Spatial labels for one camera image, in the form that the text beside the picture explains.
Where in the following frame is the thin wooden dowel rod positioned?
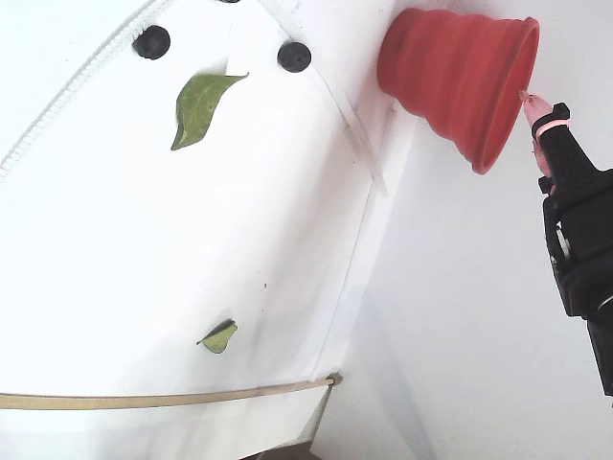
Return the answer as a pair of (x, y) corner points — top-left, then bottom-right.
(0, 372), (344, 411)

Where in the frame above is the large green leaf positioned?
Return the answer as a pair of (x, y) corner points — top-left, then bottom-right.
(170, 71), (251, 152)

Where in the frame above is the white paper sheet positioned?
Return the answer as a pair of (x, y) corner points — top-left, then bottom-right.
(0, 0), (384, 460)

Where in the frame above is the red collapsible silicone cup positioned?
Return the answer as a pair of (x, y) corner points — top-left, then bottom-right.
(375, 6), (541, 175)

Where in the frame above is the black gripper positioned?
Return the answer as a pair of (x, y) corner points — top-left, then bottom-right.
(519, 90), (613, 319)

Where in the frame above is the curled green leaf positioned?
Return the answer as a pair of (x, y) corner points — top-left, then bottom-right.
(195, 319), (239, 355)

